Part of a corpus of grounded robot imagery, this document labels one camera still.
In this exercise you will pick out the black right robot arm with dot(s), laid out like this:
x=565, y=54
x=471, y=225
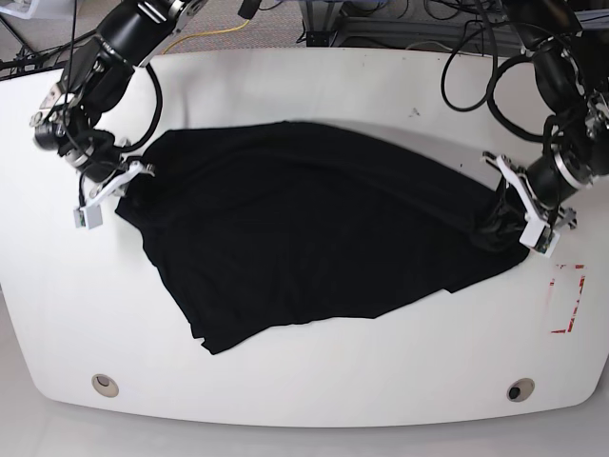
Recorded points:
x=95, y=80

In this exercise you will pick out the table grommet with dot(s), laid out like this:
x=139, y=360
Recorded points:
x=520, y=390
x=104, y=385

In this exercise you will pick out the left table grommet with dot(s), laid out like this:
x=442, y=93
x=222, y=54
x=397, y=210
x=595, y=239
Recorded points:
x=104, y=385

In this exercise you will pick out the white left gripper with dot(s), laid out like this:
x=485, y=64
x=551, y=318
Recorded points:
x=528, y=195

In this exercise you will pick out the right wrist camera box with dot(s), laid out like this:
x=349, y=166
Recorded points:
x=88, y=217

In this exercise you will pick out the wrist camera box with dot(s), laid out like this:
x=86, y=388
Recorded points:
x=88, y=217
x=539, y=237

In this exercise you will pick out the black T-shirt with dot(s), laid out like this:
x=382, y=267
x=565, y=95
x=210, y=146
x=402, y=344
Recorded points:
x=291, y=223

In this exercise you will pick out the right table grommet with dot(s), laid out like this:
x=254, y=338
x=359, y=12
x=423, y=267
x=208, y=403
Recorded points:
x=520, y=390

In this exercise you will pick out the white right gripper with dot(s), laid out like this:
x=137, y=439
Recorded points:
x=104, y=169

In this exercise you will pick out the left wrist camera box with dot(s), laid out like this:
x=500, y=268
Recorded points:
x=539, y=237

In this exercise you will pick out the red tape marking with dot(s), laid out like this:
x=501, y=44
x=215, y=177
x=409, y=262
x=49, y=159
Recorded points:
x=564, y=295

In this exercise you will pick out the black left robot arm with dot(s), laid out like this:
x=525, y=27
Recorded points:
x=572, y=82

